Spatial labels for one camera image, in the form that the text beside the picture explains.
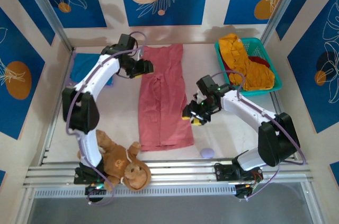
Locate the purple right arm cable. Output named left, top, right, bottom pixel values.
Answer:
left=210, top=70, right=308, bottom=202

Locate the mustard orange t-shirt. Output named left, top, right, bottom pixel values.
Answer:
left=218, top=33, right=276, bottom=92

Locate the brown plush monkey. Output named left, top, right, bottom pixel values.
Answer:
left=76, top=130, right=152, bottom=191

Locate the dark red t-shirt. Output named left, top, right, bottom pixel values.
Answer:
left=221, top=55, right=271, bottom=76

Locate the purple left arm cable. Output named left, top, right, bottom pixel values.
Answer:
left=65, top=31, right=148, bottom=207

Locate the white slotted cable duct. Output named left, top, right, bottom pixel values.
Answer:
left=34, top=184, right=238, bottom=199

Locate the small lavender oval object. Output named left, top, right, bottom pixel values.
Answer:
left=200, top=147, right=215, bottom=159

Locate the blue folded t-shirt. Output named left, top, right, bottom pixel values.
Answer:
left=70, top=53, right=114, bottom=87

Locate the pink t-shirt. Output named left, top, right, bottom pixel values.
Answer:
left=137, top=43, right=195, bottom=152

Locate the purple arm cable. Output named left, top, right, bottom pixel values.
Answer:
left=65, top=31, right=148, bottom=207
left=210, top=70, right=308, bottom=202

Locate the aluminium front rail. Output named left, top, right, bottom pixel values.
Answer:
left=22, top=158, right=315, bottom=190

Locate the grey metal panel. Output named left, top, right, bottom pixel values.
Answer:
left=25, top=183, right=318, bottom=224

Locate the aluminium corner post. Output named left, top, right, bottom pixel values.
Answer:
left=260, top=0, right=305, bottom=42
left=18, top=0, right=76, bottom=52

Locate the teal plastic basket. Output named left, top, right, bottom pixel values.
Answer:
left=213, top=37, right=283, bottom=96

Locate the black controller board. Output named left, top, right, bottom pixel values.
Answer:
left=234, top=183, right=263, bottom=200
left=84, top=184, right=106, bottom=200

